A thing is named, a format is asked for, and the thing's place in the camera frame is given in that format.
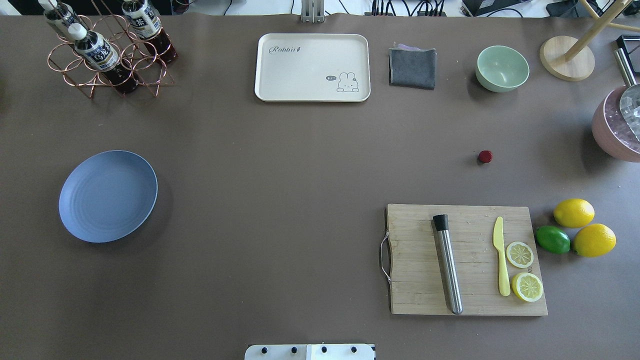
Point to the red strawberry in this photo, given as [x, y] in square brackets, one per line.
[485, 157]

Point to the blue round plate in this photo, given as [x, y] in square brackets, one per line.
[108, 196]

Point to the cream rabbit tray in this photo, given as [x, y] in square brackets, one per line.
[312, 67]

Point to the steel muddler black tip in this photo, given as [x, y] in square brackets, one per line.
[446, 256]

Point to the grey folded cloth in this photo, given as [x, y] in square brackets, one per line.
[412, 67]

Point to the wooden cutting board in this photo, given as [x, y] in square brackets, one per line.
[416, 278]

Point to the yellow plastic knife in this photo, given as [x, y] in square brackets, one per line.
[499, 245]

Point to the green bowl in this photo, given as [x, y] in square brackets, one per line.
[501, 69]

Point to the lemon slice upper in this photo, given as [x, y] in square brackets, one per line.
[519, 255]

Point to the lemon slice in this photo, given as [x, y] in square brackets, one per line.
[527, 287]
[519, 255]

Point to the lemon slice lower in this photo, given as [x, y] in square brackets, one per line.
[527, 287]

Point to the tea bottle right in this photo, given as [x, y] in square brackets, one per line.
[145, 22]

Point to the tea bottle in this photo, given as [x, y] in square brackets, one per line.
[145, 22]
[60, 16]
[101, 56]

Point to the green lime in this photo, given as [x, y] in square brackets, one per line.
[553, 239]

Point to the yellow lemon upper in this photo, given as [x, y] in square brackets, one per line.
[574, 213]

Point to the yellow lemon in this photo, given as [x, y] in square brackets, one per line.
[594, 240]
[574, 213]

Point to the tea bottle middle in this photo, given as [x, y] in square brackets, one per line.
[101, 56]

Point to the wooden cup stand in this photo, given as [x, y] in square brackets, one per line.
[568, 58]

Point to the yellow lemon lower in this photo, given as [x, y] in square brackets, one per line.
[594, 240]

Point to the pink bowl of ice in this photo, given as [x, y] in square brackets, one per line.
[610, 130]

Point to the tea bottle left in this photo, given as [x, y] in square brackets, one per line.
[60, 16]

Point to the steel ice scoop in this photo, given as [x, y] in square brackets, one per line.
[629, 102]

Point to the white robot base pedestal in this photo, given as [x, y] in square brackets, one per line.
[320, 351]

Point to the copper wire bottle rack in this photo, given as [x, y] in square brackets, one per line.
[122, 52]

